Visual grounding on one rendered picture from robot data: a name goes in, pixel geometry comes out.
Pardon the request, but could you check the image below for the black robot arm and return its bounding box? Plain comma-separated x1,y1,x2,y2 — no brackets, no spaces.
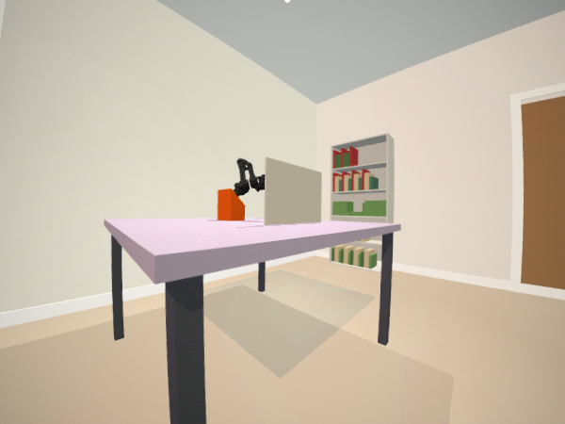
233,158,265,197

